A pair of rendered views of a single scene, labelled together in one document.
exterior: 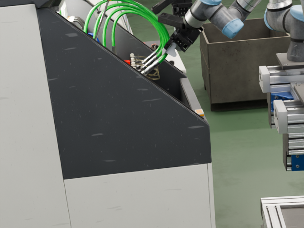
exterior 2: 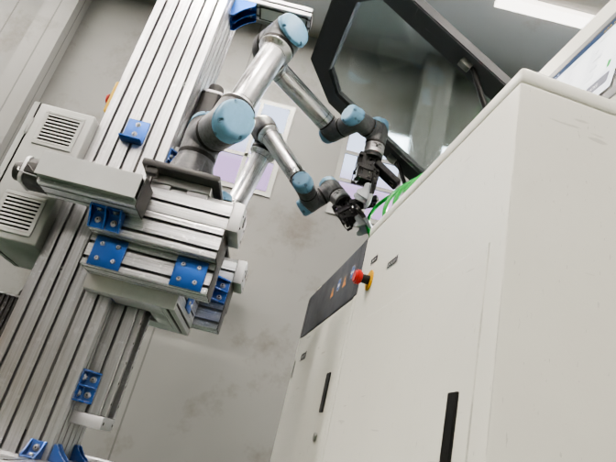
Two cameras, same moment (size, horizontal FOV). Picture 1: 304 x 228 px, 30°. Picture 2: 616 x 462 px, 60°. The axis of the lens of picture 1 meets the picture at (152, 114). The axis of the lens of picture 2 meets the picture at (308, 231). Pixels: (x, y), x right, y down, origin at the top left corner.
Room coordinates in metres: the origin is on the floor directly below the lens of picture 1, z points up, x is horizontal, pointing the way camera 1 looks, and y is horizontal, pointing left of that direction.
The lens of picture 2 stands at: (4.00, -0.47, 0.37)
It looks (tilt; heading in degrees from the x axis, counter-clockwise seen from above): 23 degrees up; 175
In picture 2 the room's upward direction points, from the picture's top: 14 degrees clockwise
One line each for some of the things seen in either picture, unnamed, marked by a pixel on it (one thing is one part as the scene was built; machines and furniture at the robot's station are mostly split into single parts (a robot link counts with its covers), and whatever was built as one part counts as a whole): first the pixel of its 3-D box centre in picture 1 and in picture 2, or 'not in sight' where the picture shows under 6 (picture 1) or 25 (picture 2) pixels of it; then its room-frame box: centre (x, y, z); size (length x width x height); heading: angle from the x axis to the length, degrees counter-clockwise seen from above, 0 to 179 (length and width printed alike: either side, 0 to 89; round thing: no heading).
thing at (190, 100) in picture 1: (192, 114); (334, 298); (2.36, -0.18, 0.87); 0.62 x 0.04 x 0.16; 2
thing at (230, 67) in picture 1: (242, 63); not in sight; (5.06, -0.88, 0.32); 0.92 x 0.76 x 0.64; 1
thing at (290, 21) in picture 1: (302, 21); (204, 137); (2.51, -0.71, 1.20); 0.13 x 0.12 x 0.14; 30
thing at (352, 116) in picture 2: not in sight; (355, 121); (2.38, -0.25, 1.53); 0.11 x 0.11 x 0.08; 30
